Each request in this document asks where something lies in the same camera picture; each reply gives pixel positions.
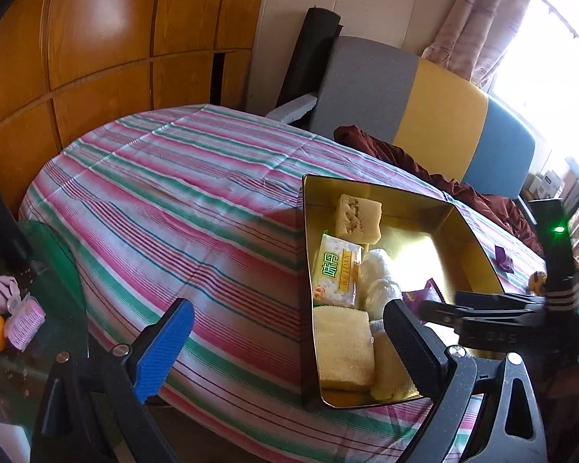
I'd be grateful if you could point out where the green-edged cracker packet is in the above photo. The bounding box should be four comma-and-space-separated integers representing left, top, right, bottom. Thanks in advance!
313, 231, 364, 309

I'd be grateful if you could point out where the green glass side table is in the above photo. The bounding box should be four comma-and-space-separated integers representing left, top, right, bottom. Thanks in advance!
0, 219, 90, 463

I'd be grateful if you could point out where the maroon blanket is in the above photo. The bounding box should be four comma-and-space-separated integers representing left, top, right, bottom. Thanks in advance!
334, 124, 546, 256

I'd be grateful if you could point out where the pale sponge cake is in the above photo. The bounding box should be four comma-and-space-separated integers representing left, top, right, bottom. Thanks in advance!
313, 305, 376, 392

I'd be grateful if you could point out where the yellow sponge cake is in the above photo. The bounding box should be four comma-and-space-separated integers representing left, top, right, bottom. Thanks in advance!
369, 333, 418, 401

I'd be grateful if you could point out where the maroon box with gold lining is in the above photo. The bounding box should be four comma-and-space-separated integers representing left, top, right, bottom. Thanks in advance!
300, 174, 507, 413

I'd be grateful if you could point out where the small purple wrapper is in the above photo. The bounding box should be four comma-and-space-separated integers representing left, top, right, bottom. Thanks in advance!
493, 245, 515, 275

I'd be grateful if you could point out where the pink packet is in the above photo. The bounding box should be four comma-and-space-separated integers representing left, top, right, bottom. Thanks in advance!
4, 294, 46, 350

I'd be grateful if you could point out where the white plastic-wrapped bun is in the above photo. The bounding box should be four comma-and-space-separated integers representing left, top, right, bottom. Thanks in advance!
357, 277, 403, 321
359, 248, 396, 283

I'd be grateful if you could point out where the yellow cake with holes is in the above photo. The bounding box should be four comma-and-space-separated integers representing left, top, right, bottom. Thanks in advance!
334, 194, 383, 246

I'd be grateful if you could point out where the grey yellow blue sofa chair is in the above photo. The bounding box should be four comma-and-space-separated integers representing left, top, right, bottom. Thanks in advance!
265, 36, 536, 198

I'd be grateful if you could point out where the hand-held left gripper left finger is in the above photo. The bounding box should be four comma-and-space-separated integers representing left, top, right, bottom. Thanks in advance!
31, 298, 195, 463

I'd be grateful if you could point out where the purple snack packet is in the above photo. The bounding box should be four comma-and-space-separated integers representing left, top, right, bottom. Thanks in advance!
402, 277, 445, 314

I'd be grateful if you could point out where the window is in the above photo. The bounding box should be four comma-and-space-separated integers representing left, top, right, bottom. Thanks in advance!
487, 0, 579, 174

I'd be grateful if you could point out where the white box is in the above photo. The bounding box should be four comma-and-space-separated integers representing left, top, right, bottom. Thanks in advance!
528, 169, 565, 198

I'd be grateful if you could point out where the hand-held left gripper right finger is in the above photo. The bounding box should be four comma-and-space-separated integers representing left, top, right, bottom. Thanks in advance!
383, 299, 548, 463

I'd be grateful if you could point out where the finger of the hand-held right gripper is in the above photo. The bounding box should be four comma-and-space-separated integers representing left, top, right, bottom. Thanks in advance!
417, 300, 547, 325
455, 291, 547, 308

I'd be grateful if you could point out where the black rolled mat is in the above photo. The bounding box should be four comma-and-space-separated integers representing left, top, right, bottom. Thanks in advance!
276, 7, 342, 112

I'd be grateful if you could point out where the chocolate swirl bread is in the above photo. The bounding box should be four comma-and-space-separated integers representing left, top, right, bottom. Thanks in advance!
526, 270, 548, 296

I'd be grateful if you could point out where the wooden wardrobe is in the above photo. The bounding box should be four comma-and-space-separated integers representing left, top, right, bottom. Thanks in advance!
0, 0, 271, 213

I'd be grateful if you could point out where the striped bed sheet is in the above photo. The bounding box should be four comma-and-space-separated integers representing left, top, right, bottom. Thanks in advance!
18, 103, 548, 463

